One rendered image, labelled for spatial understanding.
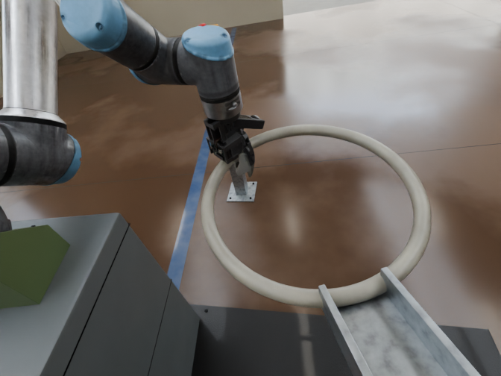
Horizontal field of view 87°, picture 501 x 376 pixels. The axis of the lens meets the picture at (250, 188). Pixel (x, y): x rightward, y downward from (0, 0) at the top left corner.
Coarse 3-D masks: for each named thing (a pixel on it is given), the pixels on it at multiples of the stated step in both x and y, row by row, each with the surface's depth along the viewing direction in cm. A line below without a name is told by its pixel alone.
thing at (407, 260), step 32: (288, 128) 74; (320, 128) 72; (384, 160) 64; (416, 192) 55; (416, 224) 51; (224, 256) 51; (416, 256) 46; (256, 288) 47; (288, 288) 46; (352, 288) 44; (384, 288) 44
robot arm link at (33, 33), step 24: (24, 0) 63; (48, 0) 67; (24, 24) 64; (48, 24) 67; (24, 48) 64; (48, 48) 68; (24, 72) 64; (48, 72) 68; (24, 96) 64; (48, 96) 68; (0, 120) 62; (24, 120) 63; (48, 120) 66; (24, 144) 62; (48, 144) 67; (72, 144) 74; (24, 168) 62; (48, 168) 67; (72, 168) 74
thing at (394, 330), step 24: (336, 312) 39; (360, 312) 43; (384, 312) 42; (408, 312) 39; (336, 336) 40; (360, 336) 40; (384, 336) 39; (408, 336) 38; (432, 336) 35; (360, 360) 33; (384, 360) 36; (408, 360) 36; (432, 360) 35; (456, 360) 31
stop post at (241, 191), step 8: (216, 24) 124; (232, 168) 176; (232, 176) 181; (240, 176) 180; (232, 184) 202; (240, 184) 186; (248, 184) 200; (232, 192) 196; (240, 192) 192; (248, 192) 194; (232, 200) 191; (240, 200) 189; (248, 200) 188
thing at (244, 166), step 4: (240, 156) 69; (244, 156) 70; (240, 160) 69; (244, 160) 70; (240, 164) 70; (244, 164) 71; (248, 164) 71; (240, 168) 70; (244, 168) 71; (248, 168) 72; (252, 168) 73; (236, 172) 70; (240, 172) 71; (244, 172) 72; (248, 172) 75; (252, 172) 74
